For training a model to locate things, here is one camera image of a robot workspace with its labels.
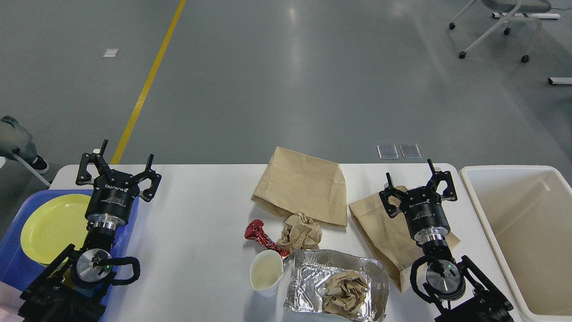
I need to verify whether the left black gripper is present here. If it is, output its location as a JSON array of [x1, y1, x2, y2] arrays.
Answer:
[[75, 139, 162, 231]]

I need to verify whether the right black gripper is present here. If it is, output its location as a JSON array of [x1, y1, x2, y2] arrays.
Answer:
[[379, 158, 458, 244]]

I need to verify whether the yellow plastic plate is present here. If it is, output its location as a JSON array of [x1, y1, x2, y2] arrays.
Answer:
[[20, 194, 90, 267]]

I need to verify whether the large brown paper bag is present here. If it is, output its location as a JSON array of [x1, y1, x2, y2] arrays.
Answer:
[[251, 147, 348, 227]]

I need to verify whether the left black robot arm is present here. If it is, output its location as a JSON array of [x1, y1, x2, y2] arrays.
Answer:
[[18, 140, 162, 322]]

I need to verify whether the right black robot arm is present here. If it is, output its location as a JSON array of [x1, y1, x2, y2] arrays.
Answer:
[[379, 160, 513, 322]]

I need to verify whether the right floor outlet plate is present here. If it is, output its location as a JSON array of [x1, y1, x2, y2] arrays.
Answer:
[[399, 144, 422, 159]]

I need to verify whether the floor outlet plate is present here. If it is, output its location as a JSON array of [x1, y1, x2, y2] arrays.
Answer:
[[399, 144, 422, 159], [377, 144, 399, 160]]

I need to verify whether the left floor outlet plate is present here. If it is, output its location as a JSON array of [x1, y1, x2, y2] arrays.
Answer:
[[377, 144, 399, 160]]

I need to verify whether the black white sneaker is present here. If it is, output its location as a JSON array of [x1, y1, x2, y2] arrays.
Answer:
[[29, 155, 50, 175]]

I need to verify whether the white plastic bin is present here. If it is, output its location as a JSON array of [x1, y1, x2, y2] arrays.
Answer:
[[459, 165, 572, 322]]

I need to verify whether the person leg in jeans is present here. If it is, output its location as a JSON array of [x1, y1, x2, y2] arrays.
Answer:
[[0, 115, 38, 163]]

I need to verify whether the crumpled paper in tray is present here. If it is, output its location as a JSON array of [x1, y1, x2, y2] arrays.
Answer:
[[323, 271, 368, 318]]

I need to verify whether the crumpled brown paper ball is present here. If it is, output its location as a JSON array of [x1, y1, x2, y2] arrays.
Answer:
[[276, 212, 322, 253]]

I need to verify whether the blue plastic tray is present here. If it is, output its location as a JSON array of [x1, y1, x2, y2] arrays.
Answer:
[[0, 189, 140, 322]]

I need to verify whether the red foil wrapper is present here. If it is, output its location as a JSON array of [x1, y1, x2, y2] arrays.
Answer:
[[244, 219, 290, 259]]

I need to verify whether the aluminium foil tray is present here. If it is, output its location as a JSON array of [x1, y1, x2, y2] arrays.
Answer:
[[284, 250, 389, 322]]

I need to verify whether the white paper cup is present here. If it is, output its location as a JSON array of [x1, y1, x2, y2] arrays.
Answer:
[[249, 250, 284, 298]]

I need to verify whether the white bar on floor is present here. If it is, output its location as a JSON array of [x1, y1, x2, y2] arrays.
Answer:
[[547, 77, 572, 85]]

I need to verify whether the office chair with castors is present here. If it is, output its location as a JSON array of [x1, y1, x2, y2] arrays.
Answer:
[[458, 0, 552, 63]]

